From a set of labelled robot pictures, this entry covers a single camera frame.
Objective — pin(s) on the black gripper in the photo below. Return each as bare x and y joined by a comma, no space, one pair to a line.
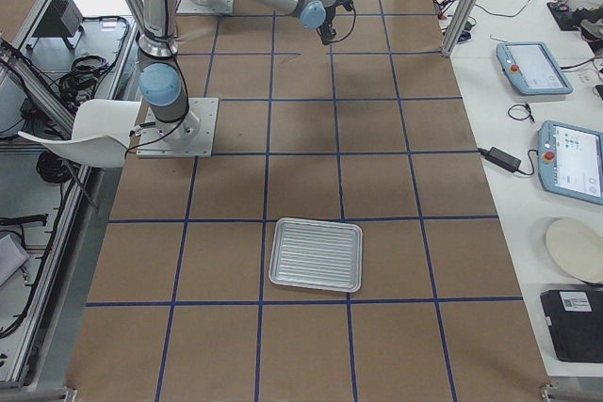
328,21

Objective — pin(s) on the ribbed metal tray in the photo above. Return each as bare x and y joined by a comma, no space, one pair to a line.
317,254

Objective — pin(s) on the blue teach pendant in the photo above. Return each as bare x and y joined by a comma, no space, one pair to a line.
531,69
570,161

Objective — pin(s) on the black power adapter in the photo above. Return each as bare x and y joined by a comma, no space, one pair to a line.
501,159

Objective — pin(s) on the white plastic chair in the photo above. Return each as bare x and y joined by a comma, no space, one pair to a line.
100,135

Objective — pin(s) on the white round plate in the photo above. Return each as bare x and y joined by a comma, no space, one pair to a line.
576,249

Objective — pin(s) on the black laptop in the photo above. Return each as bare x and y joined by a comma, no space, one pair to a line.
574,320

